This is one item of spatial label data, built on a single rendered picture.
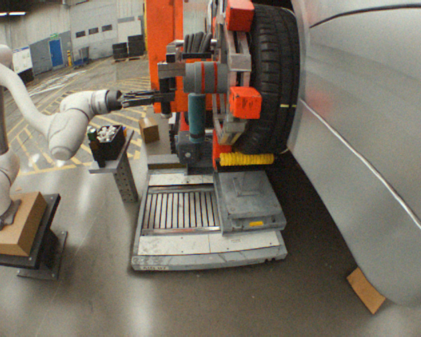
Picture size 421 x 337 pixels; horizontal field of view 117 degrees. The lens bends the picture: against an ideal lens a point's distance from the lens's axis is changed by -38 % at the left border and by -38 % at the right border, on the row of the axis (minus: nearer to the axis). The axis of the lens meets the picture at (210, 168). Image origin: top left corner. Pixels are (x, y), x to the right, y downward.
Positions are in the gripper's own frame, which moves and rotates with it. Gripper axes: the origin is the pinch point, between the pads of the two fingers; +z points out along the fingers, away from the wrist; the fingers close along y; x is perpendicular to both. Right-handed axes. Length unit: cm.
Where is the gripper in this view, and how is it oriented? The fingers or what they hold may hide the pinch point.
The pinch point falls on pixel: (165, 95)
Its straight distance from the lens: 73.9
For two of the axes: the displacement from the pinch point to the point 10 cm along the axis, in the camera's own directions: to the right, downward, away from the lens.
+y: 1.0, 6.1, -7.9
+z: 10.0, -0.5, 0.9
